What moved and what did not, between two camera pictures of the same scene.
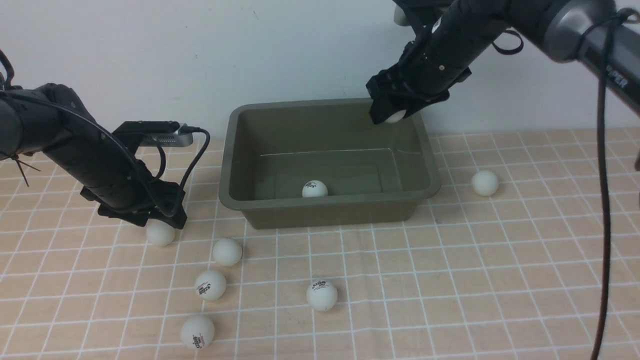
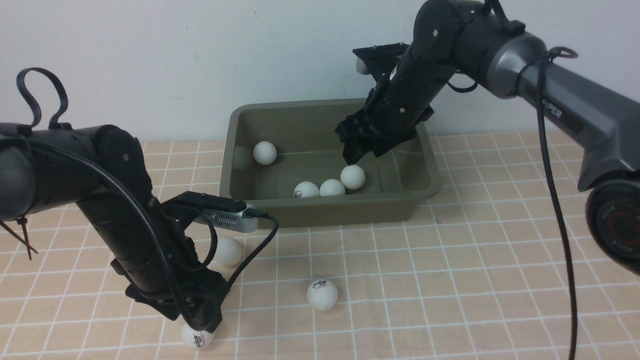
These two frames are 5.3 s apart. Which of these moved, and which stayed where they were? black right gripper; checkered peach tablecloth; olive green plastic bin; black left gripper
Moved: black right gripper; black left gripper
Stayed: olive green plastic bin; checkered peach tablecloth
